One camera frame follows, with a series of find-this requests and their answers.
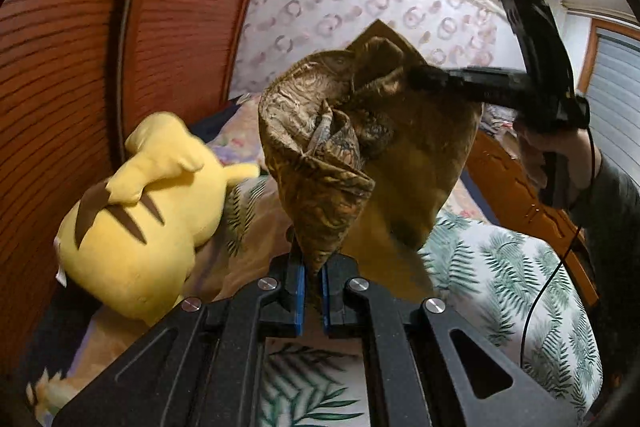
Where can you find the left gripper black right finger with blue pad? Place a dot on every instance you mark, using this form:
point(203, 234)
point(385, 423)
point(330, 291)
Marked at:
point(425, 365)

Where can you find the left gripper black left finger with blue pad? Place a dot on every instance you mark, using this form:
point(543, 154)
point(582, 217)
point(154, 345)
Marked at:
point(201, 365)

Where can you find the brown gold patterned garment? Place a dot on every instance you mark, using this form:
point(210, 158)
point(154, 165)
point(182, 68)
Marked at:
point(365, 149)

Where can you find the dark sleeved right forearm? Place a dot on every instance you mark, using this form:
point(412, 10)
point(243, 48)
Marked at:
point(609, 215)

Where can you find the person's right hand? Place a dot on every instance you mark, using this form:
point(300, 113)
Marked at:
point(583, 158)

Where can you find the grey window roller blind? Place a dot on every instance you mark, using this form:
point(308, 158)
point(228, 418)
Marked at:
point(613, 94)

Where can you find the wooden low cabinet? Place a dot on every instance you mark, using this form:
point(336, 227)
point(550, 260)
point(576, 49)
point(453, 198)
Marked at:
point(498, 184)

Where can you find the white green leaf-print blanket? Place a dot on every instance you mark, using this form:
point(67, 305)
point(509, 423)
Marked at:
point(511, 287)

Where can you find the yellow Pikachu plush toy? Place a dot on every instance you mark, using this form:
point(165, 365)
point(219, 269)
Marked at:
point(131, 240)

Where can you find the floral pink bedspread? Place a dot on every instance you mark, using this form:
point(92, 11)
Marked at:
point(312, 381)

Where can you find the circle-patterned sheer curtain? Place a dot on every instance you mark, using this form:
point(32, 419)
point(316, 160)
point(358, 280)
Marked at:
point(448, 33)

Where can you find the brown louvered wardrobe door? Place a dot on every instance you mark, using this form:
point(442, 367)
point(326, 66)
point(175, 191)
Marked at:
point(76, 77)

